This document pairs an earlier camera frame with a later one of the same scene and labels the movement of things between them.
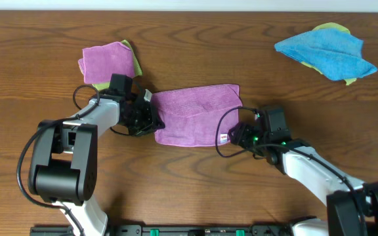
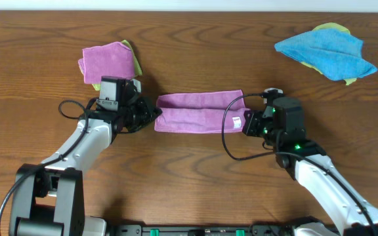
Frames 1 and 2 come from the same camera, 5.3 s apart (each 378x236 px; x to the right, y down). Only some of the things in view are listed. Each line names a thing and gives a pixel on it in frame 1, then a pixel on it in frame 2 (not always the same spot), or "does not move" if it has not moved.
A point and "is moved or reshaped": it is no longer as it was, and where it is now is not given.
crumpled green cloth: x=336 y=26 does not move
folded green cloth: x=137 y=70 does not move
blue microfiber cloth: x=335 y=55 does not move
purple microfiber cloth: x=191 y=115 is moved or reshaped
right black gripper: x=241 y=136 -> x=252 y=117
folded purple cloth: x=98 y=63 does not move
